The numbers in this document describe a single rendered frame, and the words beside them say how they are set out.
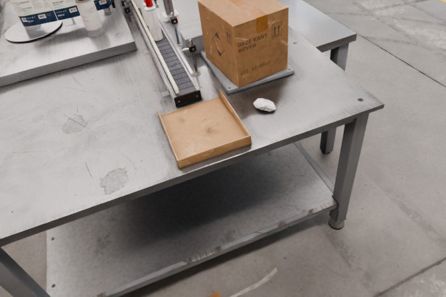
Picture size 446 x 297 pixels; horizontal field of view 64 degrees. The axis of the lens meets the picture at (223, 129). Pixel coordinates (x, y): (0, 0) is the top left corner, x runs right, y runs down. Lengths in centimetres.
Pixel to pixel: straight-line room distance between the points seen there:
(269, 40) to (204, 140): 46
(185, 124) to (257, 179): 70
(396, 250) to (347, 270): 28
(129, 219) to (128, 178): 70
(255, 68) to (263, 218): 73
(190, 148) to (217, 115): 19
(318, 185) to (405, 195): 56
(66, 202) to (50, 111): 53
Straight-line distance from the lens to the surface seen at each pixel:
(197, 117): 136
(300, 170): 196
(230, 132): 128
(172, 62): 162
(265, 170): 196
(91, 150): 137
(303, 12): 206
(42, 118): 163
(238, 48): 136
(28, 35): 224
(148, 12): 176
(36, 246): 233
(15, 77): 195
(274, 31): 142
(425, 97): 296
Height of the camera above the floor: 170
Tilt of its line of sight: 42 degrees down
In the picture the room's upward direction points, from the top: 8 degrees counter-clockwise
